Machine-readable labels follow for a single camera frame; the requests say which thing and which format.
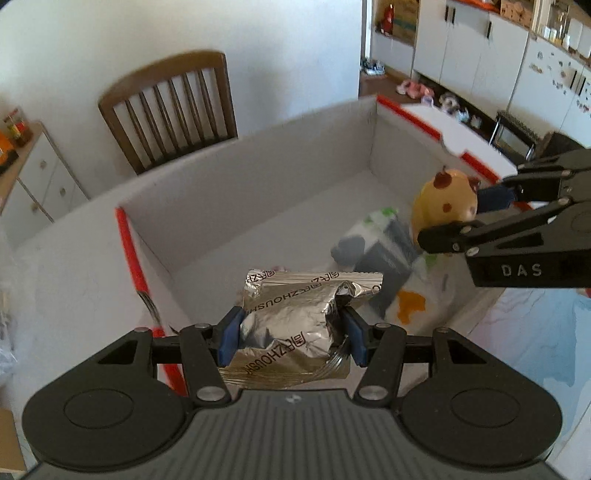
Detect black toaster oven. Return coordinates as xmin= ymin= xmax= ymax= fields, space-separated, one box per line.
xmin=489 ymin=110 xmax=539 ymax=161

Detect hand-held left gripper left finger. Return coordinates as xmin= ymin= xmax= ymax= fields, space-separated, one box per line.
xmin=95 ymin=306 xmax=246 ymax=407

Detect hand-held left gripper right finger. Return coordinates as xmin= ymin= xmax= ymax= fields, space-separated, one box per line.
xmin=340 ymin=305 xmax=491 ymax=402

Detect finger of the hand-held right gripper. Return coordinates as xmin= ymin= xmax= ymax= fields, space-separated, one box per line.
xmin=477 ymin=148 xmax=591 ymax=213
xmin=417 ymin=197 xmax=574 ymax=255

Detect white wall cabinets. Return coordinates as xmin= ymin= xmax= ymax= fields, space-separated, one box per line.
xmin=412 ymin=0 xmax=537 ymax=117

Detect white cardboard box red edges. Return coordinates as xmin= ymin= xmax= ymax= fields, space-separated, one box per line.
xmin=0 ymin=94 xmax=521 ymax=416

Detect red toy figure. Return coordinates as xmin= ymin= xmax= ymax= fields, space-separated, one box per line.
xmin=378 ymin=4 xmax=397 ymax=36

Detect white printed plastic bag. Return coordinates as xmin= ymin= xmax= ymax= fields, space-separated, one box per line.
xmin=342 ymin=207 xmax=476 ymax=337

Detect blue marbled tablecloth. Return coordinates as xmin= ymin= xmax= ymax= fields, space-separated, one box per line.
xmin=470 ymin=285 xmax=591 ymax=464

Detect brown wooden chair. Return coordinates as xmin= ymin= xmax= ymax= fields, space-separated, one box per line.
xmin=97 ymin=50 xmax=240 ymax=176

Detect white drawer cabinet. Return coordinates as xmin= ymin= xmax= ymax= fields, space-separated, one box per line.
xmin=0 ymin=121 xmax=91 ymax=251

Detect white fridge with magnets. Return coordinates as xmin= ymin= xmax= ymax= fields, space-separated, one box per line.
xmin=507 ymin=34 xmax=591 ymax=154

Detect white and purple shoes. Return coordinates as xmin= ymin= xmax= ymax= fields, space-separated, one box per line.
xmin=436 ymin=92 xmax=484 ymax=128

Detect pink shoes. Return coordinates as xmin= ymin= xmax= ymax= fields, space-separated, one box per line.
xmin=396 ymin=79 xmax=435 ymax=100

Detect wooden shelf unit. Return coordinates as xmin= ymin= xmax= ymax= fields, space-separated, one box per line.
xmin=370 ymin=0 xmax=420 ymax=48

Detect yellow toy figure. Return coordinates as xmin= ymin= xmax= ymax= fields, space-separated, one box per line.
xmin=410 ymin=167 xmax=482 ymax=253

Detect silver foil packet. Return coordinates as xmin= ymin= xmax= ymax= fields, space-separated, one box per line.
xmin=219 ymin=268 xmax=384 ymax=382

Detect bottles on cabinet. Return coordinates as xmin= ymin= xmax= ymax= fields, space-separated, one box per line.
xmin=2 ymin=108 xmax=33 ymax=148

